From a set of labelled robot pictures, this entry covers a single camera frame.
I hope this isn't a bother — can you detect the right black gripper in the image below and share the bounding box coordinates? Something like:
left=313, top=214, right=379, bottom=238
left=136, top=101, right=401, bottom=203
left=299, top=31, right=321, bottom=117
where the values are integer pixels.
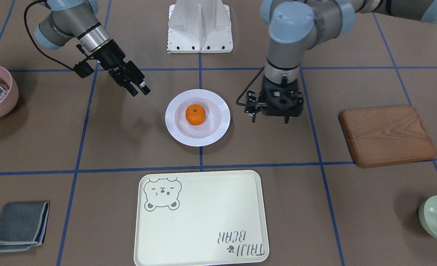
left=96, top=40, right=151, bottom=97

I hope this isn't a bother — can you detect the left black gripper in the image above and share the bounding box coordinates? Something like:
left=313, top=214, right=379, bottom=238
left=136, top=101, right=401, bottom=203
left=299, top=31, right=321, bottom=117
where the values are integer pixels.
left=244, top=77, right=303, bottom=124

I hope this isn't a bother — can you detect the orange mandarin fruit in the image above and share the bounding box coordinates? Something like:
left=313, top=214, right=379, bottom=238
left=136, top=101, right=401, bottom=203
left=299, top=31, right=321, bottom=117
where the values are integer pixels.
left=185, top=104, right=206, bottom=126

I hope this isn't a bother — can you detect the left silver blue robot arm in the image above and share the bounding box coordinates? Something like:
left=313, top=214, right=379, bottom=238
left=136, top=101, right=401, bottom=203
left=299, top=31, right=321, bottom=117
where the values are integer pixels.
left=236, top=0, right=437, bottom=123

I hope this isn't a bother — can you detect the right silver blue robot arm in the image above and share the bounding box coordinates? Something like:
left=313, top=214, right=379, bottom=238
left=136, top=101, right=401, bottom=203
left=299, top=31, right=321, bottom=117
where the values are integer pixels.
left=24, top=0, right=150, bottom=96

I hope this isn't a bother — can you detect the cream bear print tray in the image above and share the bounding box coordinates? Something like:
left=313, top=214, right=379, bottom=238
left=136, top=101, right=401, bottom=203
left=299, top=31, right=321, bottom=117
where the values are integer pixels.
left=133, top=170, right=270, bottom=266

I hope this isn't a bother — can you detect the white round plate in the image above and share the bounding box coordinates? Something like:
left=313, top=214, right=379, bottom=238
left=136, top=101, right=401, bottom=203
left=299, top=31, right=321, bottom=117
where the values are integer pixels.
left=165, top=89, right=231, bottom=147

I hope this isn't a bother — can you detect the wooden cutting board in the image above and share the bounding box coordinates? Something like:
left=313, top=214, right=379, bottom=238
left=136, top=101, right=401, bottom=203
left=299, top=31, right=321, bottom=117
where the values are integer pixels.
left=338, top=105, right=437, bottom=167

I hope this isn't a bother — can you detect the pink bowl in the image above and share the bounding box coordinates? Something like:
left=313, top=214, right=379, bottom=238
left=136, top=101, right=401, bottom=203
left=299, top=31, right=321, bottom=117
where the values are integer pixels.
left=0, top=66, right=19, bottom=118

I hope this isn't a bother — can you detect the folded grey cloth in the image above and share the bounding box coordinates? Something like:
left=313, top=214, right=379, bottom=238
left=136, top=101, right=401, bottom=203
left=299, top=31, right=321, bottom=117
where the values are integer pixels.
left=0, top=201, right=51, bottom=253

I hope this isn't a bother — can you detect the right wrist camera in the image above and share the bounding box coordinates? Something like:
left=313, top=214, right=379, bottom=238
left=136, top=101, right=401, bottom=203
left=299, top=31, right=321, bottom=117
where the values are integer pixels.
left=72, top=44, right=94, bottom=79

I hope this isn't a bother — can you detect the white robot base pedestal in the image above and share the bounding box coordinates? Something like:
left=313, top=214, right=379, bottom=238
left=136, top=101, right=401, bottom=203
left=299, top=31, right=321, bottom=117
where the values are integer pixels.
left=167, top=0, right=233, bottom=54

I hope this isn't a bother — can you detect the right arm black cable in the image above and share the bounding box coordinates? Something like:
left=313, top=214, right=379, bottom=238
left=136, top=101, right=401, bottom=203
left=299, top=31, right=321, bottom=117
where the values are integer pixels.
left=24, top=0, right=78, bottom=69

